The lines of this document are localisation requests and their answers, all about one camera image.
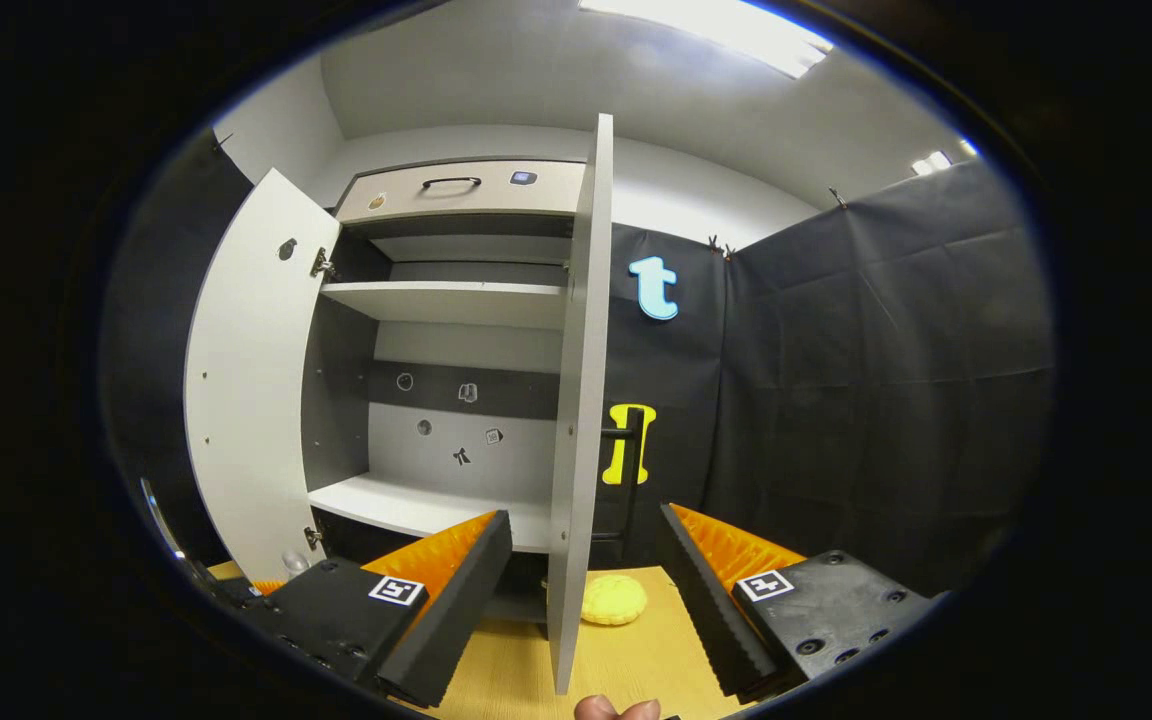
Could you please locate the long ceiling light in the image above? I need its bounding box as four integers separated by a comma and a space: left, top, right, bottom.
576, 0, 837, 79

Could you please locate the beige cabinet drawer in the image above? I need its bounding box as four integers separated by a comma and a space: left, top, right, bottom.
334, 160, 587, 225

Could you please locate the yellow round sponge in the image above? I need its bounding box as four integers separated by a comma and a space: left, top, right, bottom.
581, 574, 650, 628

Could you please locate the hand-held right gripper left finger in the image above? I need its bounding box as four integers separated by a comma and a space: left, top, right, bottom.
241, 510, 514, 709

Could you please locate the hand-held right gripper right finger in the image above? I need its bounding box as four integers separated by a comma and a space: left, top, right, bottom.
658, 503, 947, 701

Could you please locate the white cabinet shelf board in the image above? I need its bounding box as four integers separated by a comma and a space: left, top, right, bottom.
308, 472, 552, 554
321, 280, 569, 331

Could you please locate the black backdrop cloth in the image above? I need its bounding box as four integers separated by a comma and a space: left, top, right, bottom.
101, 130, 1055, 601

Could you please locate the small ceiling light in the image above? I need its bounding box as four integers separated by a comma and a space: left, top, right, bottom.
911, 150, 977, 178

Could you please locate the cabinet door with bar handle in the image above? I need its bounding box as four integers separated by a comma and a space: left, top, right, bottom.
183, 167, 342, 586

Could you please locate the grey white cabinet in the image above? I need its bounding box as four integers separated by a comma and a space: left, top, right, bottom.
301, 155, 597, 626

